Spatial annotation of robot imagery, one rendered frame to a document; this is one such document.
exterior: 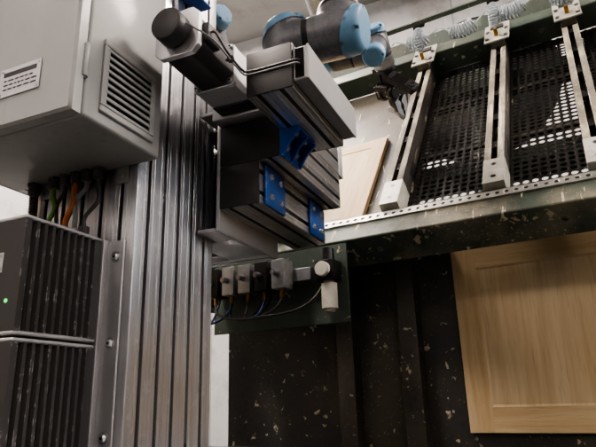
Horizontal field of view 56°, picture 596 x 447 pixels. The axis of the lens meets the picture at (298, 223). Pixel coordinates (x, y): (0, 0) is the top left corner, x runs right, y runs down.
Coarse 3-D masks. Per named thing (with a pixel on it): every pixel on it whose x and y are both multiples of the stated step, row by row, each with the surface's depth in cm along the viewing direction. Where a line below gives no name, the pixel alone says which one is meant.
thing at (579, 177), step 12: (552, 180) 150; (564, 180) 148; (576, 180) 145; (492, 192) 157; (504, 192) 154; (516, 192) 152; (432, 204) 165; (444, 204) 162; (456, 204) 160; (360, 216) 176; (372, 216) 173; (384, 216) 170
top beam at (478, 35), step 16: (592, 0) 222; (528, 16) 238; (544, 16) 230; (576, 16) 225; (592, 16) 224; (480, 32) 247; (512, 32) 236; (528, 32) 234; (544, 32) 232; (560, 32) 231; (448, 48) 248; (464, 48) 246; (480, 48) 244; (512, 48) 240; (400, 64) 258; (448, 64) 252; (464, 64) 250; (336, 80) 279; (352, 80) 270; (368, 80) 267; (352, 96) 275
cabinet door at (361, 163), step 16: (368, 144) 224; (384, 144) 218; (352, 160) 220; (368, 160) 213; (352, 176) 209; (368, 176) 203; (352, 192) 199; (368, 192) 194; (336, 208) 195; (352, 208) 190
